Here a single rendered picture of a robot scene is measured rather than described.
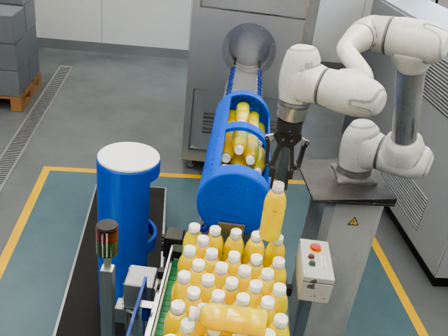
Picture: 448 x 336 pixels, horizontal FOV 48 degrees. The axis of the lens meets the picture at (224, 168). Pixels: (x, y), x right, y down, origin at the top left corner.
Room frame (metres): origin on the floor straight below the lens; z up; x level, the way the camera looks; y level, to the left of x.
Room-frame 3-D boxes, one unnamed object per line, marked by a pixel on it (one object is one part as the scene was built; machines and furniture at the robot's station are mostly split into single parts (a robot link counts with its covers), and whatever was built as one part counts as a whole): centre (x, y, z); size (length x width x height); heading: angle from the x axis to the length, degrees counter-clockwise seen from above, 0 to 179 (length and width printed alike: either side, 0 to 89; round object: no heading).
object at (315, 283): (1.32, -0.34, 1.05); 0.20 x 0.10 x 0.10; 179
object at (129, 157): (1.97, 0.43, 1.03); 0.28 x 0.28 x 0.01
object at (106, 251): (1.15, 0.31, 1.18); 0.06 x 0.06 x 0.05
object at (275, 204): (1.35, -0.18, 1.24); 0.07 x 0.07 x 0.19
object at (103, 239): (1.15, 0.31, 1.23); 0.06 x 0.06 x 0.04
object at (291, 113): (1.35, -0.17, 1.60); 0.09 x 0.09 x 0.06
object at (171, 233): (1.49, 0.15, 0.95); 0.10 x 0.07 x 0.10; 89
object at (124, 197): (1.97, 0.43, 0.59); 0.28 x 0.28 x 0.88
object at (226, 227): (1.53, -0.05, 0.99); 0.10 x 0.02 x 0.12; 89
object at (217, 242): (1.41, 0.00, 0.99); 0.07 x 0.07 x 0.19
